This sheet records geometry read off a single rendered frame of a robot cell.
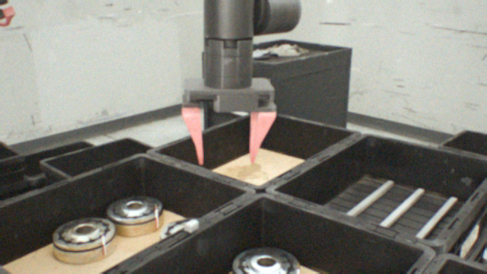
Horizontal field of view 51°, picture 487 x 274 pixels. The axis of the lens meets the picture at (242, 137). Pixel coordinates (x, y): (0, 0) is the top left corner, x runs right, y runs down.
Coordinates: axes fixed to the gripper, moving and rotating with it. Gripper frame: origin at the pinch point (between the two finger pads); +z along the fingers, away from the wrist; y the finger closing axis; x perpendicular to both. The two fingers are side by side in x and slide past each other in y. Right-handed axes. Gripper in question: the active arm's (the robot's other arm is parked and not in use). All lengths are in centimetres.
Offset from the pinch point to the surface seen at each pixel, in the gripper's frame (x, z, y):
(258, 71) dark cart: -153, 20, -26
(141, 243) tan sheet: -20.8, 24.0, 13.1
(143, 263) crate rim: 1.1, 14.1, 10.6
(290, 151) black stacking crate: -60, 22, -21
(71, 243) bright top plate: -16.7, 21.1, 23.7
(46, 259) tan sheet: -17.7, 24.4, 28.4
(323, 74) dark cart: -170, 24, -59
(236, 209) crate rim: -12.6, 13.8, -2.6
